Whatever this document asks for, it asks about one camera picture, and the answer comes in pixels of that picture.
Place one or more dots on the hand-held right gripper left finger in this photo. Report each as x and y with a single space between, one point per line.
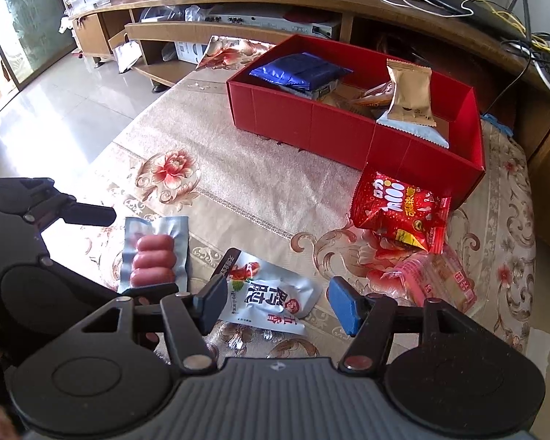
213 302

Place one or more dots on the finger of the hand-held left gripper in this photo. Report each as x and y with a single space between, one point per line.
151 291
91 214

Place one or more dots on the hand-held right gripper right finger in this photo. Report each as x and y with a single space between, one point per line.
343 305

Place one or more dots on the vacuum sausage packet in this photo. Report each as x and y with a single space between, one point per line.
153 256

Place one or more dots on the white packet with red print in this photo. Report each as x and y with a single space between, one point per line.
266 293

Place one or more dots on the red cardboard box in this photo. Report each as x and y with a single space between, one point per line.
302 119

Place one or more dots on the pink clear snack packet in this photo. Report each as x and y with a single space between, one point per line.
440 279

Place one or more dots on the red snack bag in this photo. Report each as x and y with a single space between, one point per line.
403 213

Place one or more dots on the floral tablecloth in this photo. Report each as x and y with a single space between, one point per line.
256 192

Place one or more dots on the white plastic bag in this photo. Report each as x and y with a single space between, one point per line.
128 55

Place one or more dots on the light blue snack packet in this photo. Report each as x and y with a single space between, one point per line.
421 136

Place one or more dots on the white carton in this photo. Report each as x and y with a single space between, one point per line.
190 52

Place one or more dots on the white paper sheet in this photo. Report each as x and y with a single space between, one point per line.
541 350

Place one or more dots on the glass sliding door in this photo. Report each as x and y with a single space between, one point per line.
27 18

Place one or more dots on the orange snack packet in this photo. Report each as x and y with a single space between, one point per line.
376 96

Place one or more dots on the tan snack packet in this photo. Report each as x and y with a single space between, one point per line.
410 94

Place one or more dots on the clear plastic bag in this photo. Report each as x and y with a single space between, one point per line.
183 13

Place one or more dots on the blue plastic bag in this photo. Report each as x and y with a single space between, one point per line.
497 123

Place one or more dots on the silver media player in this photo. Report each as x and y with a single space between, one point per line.
256 20

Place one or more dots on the black router with antennas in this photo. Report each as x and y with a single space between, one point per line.
486 13

